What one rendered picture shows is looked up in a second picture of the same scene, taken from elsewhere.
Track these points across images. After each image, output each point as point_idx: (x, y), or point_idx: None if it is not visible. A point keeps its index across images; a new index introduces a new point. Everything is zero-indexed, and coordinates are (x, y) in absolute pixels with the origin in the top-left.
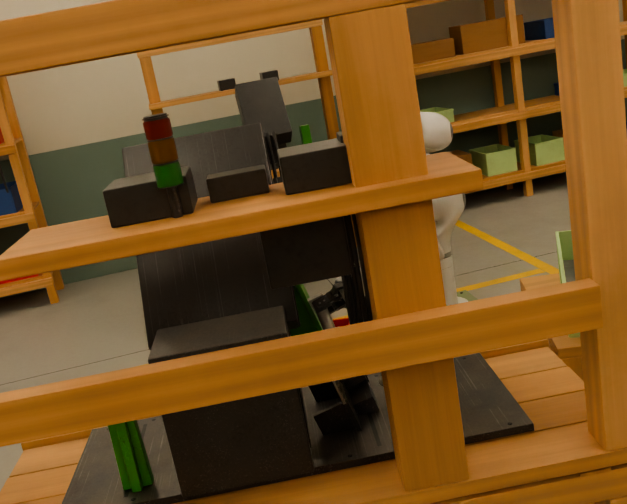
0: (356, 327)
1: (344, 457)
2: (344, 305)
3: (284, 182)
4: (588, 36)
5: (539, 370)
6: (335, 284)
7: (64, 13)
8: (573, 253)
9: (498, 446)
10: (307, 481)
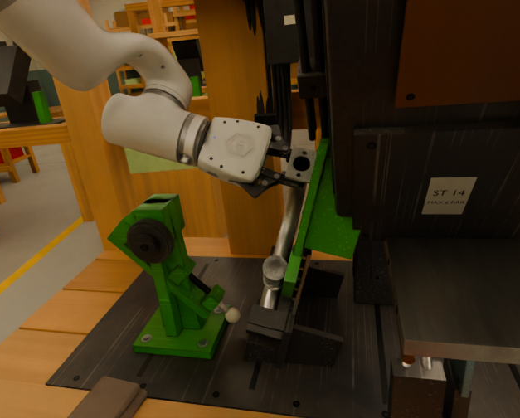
0: (295, 90)
1: (322, 263)
2: (264, 177)
3: None
4: None
5: (45, 332)
6: (275, 125)
7: None
8: (92, 99)
9: (195, 255)
10: None
